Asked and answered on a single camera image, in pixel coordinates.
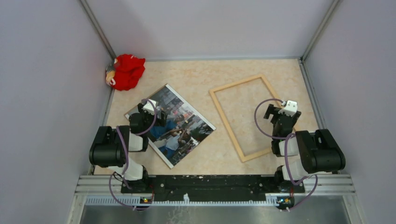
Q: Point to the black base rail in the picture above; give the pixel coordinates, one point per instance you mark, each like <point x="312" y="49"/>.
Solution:
<point x="210" y="188"/>

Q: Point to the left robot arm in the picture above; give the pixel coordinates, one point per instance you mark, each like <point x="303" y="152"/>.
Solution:
<point x="111" y="146"/>

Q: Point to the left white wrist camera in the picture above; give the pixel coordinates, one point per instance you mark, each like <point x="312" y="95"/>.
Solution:
<point x="150" y="106"/>

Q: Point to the red crumpled cloth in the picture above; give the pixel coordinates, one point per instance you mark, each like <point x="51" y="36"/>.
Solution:
<point x="124" y="72"/>

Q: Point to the printed photo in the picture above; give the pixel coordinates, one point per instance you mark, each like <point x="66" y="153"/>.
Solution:
<point x="185" y="129"/>

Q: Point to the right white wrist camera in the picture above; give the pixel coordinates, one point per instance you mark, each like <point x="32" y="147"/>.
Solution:
<point x="289" y="108"/>

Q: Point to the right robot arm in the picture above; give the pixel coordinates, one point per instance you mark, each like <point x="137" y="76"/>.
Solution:
<point x="305" y="153"/>

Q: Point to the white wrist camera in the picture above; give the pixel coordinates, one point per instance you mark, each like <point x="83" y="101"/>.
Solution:
<point x="289" y="108"/>
<point x="150" y="106"/>

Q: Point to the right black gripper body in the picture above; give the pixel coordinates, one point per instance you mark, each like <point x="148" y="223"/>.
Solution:
<point x="272" y="110"/>

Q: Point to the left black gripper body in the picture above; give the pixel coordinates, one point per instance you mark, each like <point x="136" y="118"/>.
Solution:
<point x="148" y="118"/>

